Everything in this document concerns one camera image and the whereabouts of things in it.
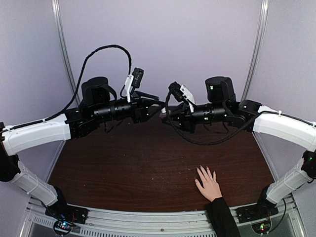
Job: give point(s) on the green circuit board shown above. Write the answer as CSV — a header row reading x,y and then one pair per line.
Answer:
x,y
262,227
63,227

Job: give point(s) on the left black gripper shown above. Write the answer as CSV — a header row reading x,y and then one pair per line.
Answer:
x,y
139,105

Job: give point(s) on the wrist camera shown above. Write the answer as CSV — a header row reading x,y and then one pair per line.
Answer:
x,y
182,94
132,82

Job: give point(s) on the right aluminium corner post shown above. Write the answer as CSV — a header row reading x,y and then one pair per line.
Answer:
x,y
261,28

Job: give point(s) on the black sleeved forearm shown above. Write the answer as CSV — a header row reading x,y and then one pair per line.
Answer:
x,y
221,218

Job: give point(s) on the aluminium front rail frame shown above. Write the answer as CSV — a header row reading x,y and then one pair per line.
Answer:
x,y
109,223

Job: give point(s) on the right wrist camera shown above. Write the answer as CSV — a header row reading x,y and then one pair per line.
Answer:
x,y
182,94

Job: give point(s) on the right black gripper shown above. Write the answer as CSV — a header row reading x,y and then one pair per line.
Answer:
x,y
184,117

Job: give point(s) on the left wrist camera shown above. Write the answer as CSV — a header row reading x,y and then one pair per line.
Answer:
x,y
132,82

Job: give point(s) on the left green circuit board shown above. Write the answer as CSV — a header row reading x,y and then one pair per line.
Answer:
x,y
63,227

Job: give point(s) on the person's bare hand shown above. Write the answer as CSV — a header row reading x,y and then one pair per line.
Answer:
x,y
207,184

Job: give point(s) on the aluminium corner post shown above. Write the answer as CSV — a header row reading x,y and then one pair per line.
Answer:
x,y
62,41
261,28

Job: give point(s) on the purple nail polish bottle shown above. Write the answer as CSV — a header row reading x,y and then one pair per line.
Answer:
x,y
163,117

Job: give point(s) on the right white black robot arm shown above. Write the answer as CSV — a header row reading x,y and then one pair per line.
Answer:
x,y
249,116

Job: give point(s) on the right green circuit board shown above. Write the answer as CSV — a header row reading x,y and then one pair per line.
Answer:
x,y
262,227

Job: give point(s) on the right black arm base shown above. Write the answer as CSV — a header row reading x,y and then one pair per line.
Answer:
x,y
261,209

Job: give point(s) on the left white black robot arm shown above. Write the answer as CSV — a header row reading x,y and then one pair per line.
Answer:
x,y
99,105

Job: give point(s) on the left aluminium corner post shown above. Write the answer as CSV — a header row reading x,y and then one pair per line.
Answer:
x,y
62,41

